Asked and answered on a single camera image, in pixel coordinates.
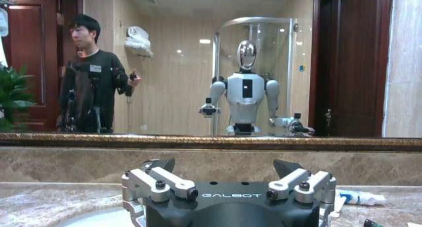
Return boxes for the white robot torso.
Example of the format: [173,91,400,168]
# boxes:
[225,72,267,135]

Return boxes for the black handheld controller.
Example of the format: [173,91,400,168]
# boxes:
[125,73,137,104]

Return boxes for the glass shower enclosure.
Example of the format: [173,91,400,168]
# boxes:
[211,16,312,136]

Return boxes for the white blue toothpaste tube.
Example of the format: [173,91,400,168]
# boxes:
[335,188,386,206]

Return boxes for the chrome robot head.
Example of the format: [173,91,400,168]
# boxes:
[235,40,258,73]

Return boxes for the white sink basin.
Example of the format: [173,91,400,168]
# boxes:
[61,204,146,227]

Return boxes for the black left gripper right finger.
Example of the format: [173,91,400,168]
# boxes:
[267,159,338,227]

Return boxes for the dark red wooden door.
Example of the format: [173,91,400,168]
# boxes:
[5,0,83,133]

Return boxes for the green potted plant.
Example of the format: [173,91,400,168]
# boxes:
[0,63,37,133]

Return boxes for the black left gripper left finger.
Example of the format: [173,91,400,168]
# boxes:
[121,158,199,227]

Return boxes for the person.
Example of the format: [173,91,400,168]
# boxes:
[55,13,142,134]

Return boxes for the gold framed wall mirror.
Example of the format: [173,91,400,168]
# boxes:
[0,0,422,153]

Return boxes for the white folded towels on rack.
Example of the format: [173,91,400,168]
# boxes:
[123,26,154,58]

